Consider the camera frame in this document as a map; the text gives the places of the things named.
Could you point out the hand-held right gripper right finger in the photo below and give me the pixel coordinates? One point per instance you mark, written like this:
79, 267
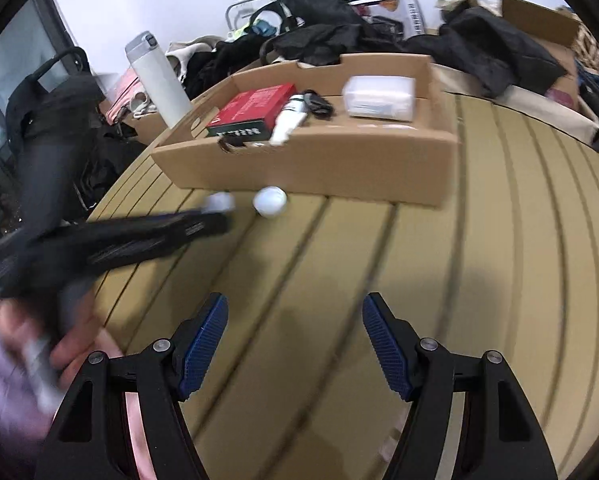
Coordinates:
387, 350

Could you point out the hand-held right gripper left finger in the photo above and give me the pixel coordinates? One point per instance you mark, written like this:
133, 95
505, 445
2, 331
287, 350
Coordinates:
204, 345

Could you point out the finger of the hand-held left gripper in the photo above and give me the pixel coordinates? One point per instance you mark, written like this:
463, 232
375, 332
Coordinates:
149, 250
169, 227

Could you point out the white round lid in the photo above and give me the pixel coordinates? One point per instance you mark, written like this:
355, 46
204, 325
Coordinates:
269, 202

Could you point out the red box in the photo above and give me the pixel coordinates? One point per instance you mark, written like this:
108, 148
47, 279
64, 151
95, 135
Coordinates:
249, 107

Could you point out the white spray bottle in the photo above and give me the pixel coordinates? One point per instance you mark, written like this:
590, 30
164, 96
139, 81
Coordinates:
287, 122

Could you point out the cardboard tray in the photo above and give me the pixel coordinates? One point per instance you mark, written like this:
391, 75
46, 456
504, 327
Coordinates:
329, 170

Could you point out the translucent plastic box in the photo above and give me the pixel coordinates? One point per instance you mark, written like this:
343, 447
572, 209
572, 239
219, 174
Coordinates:
379, 97

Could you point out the person's left forearm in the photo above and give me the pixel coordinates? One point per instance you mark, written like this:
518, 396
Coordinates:
4, 400

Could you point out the person's left hand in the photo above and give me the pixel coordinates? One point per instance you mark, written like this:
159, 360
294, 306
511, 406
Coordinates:
74, 350

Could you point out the large cardboard box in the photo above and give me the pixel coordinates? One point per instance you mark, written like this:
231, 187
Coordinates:
149, 127

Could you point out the white thermos bottle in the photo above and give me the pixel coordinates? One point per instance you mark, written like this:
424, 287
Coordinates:
162, 90

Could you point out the pink bag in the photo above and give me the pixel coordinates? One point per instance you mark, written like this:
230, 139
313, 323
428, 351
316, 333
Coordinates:
124, 90

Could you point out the black stroller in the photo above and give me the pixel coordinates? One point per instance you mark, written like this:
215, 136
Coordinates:
54, 110

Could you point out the black clothing pile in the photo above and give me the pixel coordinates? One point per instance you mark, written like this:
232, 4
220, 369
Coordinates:
214, 65

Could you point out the beige garment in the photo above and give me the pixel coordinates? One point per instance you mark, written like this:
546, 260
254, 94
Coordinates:
189, 52

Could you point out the white metal rack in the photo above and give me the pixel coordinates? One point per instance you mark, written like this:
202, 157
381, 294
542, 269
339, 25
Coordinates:
228, 15

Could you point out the black jacket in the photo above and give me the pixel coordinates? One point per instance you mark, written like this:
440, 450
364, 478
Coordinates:
319, 40

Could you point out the crumpled black cloth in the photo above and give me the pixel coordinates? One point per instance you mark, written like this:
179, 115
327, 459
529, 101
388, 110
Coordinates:
489, 50

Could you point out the white printed box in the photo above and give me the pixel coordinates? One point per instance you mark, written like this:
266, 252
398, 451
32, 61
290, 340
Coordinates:
414, 15

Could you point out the beige tote bag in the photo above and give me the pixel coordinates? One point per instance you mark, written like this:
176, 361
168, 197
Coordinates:
454, 4

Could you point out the small cardboard box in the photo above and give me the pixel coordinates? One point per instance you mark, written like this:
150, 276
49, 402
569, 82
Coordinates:
539, 20

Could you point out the wicker ball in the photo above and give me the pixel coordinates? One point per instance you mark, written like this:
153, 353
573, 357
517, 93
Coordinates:
587, 45

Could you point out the black door frame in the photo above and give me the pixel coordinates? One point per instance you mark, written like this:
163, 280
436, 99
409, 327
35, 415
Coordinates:
54, 15

